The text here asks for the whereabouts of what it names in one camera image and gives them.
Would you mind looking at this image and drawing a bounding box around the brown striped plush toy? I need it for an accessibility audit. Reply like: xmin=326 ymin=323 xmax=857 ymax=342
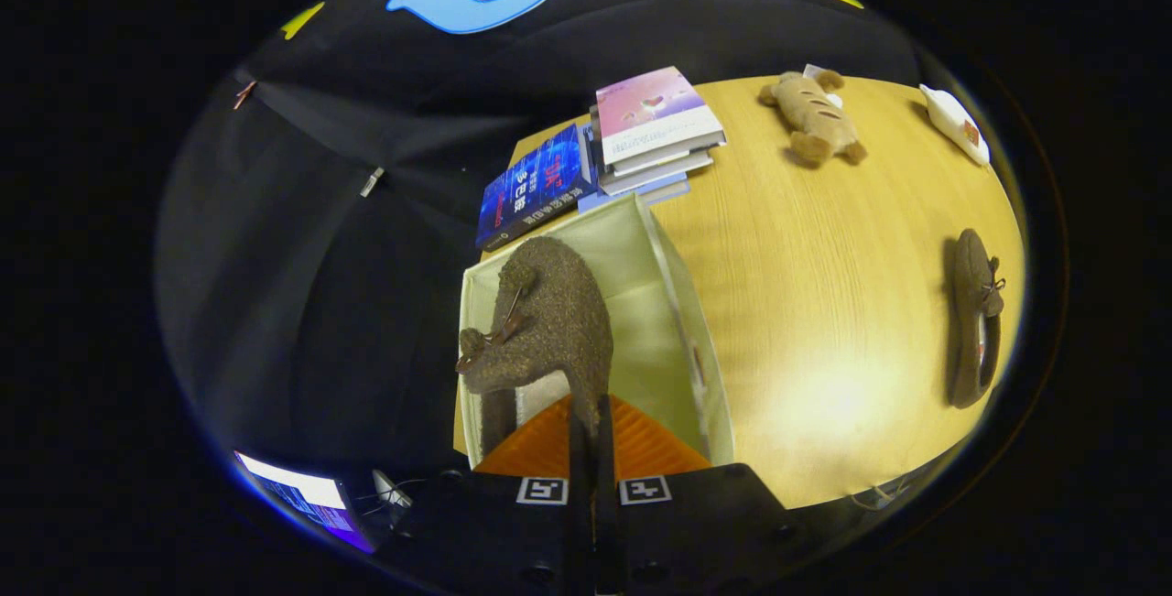
xmin=758 ymin=70 xmax=868 ymax=167

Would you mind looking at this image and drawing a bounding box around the green fabric storage box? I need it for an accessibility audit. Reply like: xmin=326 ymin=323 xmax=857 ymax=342
xmin=455 ymin=193 xmax=736 ymax=471

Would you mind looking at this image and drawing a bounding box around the black backdrop cloth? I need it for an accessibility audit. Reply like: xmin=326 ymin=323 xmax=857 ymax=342
xmin=154 ymin=0 xmax=926 ymax=487

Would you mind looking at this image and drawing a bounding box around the lit computer screen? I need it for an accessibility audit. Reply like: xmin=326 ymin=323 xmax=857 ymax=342
xmin=233 ymin=451 xmax=376 ymax=553

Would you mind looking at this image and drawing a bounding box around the white plush toy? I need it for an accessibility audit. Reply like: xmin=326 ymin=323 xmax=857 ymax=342
xmin=918 ymin=83 xmax=992 ymax=167

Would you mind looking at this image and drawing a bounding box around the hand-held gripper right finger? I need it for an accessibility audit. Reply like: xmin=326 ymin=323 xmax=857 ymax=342
xmin=593 ymin=393 xmax=807 ymax=596

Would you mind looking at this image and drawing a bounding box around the pale blue book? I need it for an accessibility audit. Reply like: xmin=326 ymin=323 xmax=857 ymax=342
xmin=577 ymin=129 xmax=692 ymax=214

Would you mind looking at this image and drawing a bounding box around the pink cover book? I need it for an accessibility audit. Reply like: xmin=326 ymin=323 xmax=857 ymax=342
xmin=595 ymin=66 xmax=727 ymax=167

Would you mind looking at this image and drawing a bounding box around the dark blue book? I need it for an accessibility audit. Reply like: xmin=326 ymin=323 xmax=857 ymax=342
xmin=474 ymin=123 xmax=596 ymax=254

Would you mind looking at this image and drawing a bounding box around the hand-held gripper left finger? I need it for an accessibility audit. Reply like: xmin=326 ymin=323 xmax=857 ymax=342
xmin=380 ymin=395 xmax=588 ymax=596

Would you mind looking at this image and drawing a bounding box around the brown fuzzy shoe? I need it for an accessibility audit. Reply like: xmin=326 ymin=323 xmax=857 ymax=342
xmin=455 ymin=236 xmax=614 ymax=460
xmin=948 ymin=228 xmax=1006 ymax=409

